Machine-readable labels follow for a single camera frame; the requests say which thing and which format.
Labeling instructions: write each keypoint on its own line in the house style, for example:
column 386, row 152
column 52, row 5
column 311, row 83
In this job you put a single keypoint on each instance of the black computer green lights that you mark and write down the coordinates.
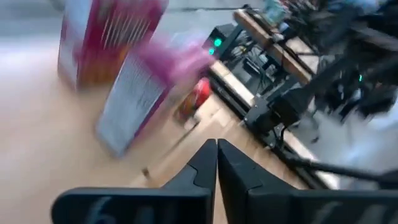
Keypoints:
column 217, row 40

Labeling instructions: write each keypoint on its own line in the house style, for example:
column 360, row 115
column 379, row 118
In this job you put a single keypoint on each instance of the large pink Raisin Bran box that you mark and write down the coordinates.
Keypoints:
column 102, row 40

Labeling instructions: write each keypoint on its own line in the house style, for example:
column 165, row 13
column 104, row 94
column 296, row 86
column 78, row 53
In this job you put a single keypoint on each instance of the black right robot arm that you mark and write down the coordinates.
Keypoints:
column 276, row 112

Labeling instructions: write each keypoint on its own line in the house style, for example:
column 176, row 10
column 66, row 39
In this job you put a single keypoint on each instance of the small pink Raisin Bran box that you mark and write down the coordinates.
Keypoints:
column 136, row 96

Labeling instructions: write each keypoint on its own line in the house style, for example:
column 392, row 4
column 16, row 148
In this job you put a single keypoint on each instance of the red Froot Loops cereal box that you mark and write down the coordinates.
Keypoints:
column 197, row 96

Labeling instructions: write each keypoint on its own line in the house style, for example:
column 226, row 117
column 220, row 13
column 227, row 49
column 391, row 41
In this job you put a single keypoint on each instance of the wooden workbench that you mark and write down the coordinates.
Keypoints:
column 273, row 46

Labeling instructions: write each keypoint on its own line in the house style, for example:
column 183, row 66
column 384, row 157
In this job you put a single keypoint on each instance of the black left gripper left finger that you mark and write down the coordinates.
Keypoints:
column 140, row 205

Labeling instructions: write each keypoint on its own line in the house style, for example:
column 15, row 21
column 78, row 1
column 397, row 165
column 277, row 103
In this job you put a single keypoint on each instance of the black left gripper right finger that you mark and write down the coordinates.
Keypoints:
column 280, row 208

